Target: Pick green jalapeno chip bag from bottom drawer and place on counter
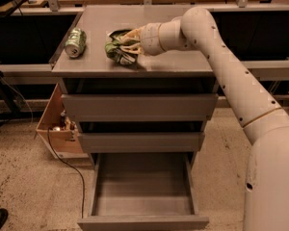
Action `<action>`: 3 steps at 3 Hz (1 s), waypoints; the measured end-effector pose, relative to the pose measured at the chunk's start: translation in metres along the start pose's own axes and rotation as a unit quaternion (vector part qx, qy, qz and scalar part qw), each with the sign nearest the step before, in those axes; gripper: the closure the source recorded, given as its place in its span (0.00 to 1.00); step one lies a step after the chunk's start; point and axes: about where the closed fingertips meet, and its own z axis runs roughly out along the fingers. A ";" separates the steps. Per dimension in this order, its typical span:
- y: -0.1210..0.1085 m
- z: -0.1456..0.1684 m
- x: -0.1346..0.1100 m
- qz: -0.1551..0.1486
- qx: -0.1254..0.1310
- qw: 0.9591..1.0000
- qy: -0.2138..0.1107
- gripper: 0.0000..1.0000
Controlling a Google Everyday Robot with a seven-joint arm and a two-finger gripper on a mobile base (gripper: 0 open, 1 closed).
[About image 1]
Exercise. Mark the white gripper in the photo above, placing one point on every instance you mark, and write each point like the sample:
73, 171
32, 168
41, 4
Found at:
150, 38

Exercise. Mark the green jalapeno chip bag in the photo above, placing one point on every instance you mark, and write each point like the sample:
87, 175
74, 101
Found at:
114, 48

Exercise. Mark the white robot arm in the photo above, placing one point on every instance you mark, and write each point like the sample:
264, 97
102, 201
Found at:
264, 122

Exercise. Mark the grey drawer cabinet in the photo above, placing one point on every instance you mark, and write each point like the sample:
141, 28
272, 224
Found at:
170, 73

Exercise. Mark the grey top drawer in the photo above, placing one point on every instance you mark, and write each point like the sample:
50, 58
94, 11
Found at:
139, 107

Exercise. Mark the grey middle drawer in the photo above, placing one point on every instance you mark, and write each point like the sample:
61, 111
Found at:
146, 136

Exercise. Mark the open grey bottom drawer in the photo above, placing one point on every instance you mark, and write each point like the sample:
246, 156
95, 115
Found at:
143, 192

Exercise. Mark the green soda can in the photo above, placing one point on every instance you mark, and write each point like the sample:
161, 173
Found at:
75, 43

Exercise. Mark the wooden box on floor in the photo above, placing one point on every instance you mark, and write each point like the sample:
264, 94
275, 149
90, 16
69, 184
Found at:
57, 131

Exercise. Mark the grey metal rail frame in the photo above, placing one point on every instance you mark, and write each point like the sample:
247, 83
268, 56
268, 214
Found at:
30, 74

